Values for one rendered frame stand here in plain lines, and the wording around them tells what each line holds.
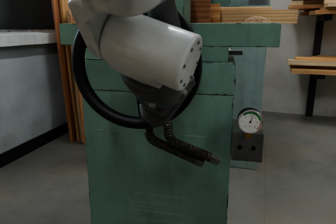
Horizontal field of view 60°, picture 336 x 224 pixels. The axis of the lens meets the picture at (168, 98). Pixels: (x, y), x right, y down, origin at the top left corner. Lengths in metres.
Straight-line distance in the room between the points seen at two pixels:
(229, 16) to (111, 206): 0.70
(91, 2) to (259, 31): 0.57
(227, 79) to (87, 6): 0.56
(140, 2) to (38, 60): 2.15
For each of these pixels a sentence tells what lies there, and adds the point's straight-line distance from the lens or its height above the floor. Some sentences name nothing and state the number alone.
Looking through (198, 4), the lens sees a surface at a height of 0.95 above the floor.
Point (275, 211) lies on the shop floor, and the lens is 1.64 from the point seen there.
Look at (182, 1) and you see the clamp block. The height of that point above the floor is 0.95.
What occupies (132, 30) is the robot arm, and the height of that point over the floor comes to 0.88.
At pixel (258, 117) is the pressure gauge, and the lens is 0.75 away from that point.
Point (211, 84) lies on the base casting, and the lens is 0.79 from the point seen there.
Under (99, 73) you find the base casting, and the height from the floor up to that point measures 0.76.
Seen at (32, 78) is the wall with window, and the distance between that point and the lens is 2.34.
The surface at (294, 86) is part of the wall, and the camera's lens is 3.31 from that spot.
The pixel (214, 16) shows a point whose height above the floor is 0.92.
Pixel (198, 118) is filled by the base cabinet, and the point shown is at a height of 0.64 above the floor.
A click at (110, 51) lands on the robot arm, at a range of 0.33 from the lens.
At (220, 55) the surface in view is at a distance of 0.78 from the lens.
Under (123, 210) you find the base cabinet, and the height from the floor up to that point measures 0.32.
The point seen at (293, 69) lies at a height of 0.53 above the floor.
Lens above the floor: 0.89
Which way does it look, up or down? 14 degrees down
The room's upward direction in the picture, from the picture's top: straight up
